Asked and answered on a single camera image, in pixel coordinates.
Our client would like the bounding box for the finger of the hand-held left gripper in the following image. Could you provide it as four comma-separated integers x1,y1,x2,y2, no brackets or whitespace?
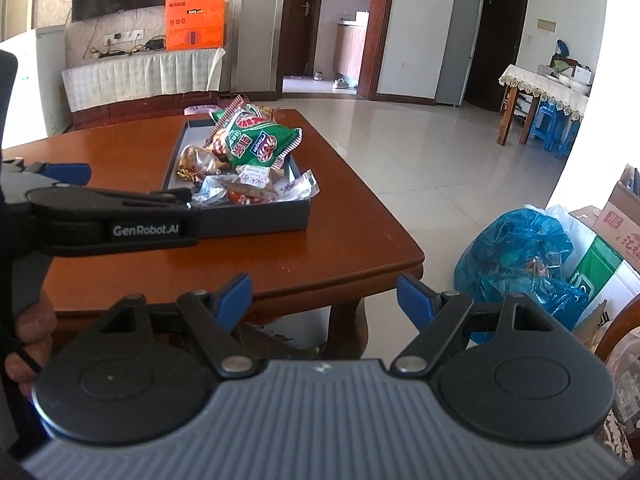
19,161,93,187
24,184,194,219

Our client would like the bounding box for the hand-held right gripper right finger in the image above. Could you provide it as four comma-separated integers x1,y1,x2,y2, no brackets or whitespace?
390,273,557,380

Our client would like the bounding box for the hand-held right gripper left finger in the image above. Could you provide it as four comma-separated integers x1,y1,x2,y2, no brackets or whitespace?
96,272,262,380

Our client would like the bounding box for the grey white-lined box tray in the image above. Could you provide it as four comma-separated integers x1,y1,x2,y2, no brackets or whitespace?
162,114,312,239

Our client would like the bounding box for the clear packet of brown snacks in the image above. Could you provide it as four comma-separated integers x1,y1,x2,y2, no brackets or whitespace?
176,143,227,182

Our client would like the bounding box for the red brown snack packet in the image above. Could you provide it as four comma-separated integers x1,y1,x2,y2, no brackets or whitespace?
224,182,279,207

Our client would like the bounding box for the small white candy box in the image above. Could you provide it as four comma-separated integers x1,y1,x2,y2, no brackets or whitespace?
234,163,274,187

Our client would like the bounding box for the clear packet with white ball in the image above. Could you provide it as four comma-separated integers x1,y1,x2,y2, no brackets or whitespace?
276,169,321,202

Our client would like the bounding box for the small green snack bag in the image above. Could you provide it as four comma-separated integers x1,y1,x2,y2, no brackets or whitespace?
207,103,279,134

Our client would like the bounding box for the large green striped chip bag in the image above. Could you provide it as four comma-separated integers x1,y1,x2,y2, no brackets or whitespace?
212,115,304,172

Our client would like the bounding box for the person's left hand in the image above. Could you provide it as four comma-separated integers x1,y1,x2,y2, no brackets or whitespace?
4,289,59,397

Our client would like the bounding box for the dark wooden television cabinet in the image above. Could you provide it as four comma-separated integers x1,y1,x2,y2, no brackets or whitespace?
69,91,237,132

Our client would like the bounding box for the white chest freezer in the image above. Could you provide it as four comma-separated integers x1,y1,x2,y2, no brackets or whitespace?
0,27,74,149

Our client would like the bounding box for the blue plastic bag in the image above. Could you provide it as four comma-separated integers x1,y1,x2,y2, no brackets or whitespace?
453,204,592,332

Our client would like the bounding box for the white patterned cabinet cloth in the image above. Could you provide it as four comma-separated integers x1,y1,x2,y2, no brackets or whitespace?
61,47,226,114

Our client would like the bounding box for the green white carton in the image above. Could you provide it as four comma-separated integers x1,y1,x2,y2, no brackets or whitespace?
565,235,640,342

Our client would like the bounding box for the orange gift box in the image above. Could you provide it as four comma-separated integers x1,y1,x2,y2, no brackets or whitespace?
164,0,227,52

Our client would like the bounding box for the wooden chair with patterned cushion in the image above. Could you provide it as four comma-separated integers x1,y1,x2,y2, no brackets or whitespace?
594,299,640,467

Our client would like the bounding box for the blue plastic stool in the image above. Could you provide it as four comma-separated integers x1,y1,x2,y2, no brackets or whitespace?
529,102,566,152
557,115,582,157

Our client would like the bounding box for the brown cardboard box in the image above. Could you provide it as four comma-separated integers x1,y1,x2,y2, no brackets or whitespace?
568,164,640,281

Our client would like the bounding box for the dining table with lace cloth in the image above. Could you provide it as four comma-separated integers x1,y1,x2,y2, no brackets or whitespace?
498,63,592,147

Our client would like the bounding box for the brown wooden door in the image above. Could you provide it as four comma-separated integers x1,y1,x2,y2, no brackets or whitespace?
277,0,314,79

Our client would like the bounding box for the silver refrigerator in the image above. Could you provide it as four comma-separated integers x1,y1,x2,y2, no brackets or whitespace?
434,0,485,108

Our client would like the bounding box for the wooden kitchen base cabinet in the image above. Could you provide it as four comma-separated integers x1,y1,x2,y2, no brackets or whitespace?
332,17,369,82

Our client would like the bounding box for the dark brown door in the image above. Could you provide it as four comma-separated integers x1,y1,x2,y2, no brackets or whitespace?
464,0,530,114

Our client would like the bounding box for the white wall socket strip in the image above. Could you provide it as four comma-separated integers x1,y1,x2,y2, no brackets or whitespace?
103,28,146,44

